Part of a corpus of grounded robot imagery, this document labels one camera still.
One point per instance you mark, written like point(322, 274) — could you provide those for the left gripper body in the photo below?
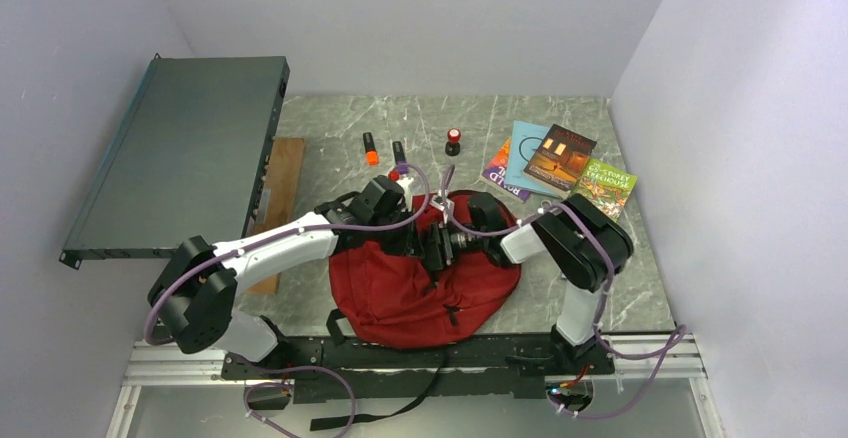
point(396, 240)

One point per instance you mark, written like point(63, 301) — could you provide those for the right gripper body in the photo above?
point(447, 241)

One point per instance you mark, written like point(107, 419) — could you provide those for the orange highlighter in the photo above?
point(371, 155)

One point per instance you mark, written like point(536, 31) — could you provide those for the purple highlighter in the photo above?
point(399, 157)

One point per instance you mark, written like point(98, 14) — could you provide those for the red backpack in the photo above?
point(397, 302)

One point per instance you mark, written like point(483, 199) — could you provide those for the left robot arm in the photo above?
point(194, 296)

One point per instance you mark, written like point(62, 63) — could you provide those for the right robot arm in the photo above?
point(589, 248)

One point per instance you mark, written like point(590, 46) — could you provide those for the purple Roald Dahl book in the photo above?
point(494, 174)

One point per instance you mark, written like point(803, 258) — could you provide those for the red black stamp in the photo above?
point(453, 145)

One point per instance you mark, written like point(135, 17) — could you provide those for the light blue booklet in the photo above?
point(526, 138)

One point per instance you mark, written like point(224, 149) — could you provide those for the dark house cover book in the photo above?
point(559, 160)

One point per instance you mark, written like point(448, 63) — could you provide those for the wooden board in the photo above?
point(277, 198)

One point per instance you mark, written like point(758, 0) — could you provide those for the green Treehouse book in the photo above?
point(606, 187)

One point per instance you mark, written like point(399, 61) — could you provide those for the dark grey rack server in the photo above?
point(188, 159)

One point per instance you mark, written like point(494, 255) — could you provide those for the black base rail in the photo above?
point(519, 365)

